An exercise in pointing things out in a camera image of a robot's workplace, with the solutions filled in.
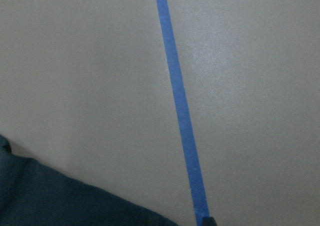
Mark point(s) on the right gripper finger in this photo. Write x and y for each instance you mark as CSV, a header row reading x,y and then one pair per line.
x,y
208,221

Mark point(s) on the black t-shirt with logo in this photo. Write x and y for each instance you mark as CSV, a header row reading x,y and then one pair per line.
x,y
34,194

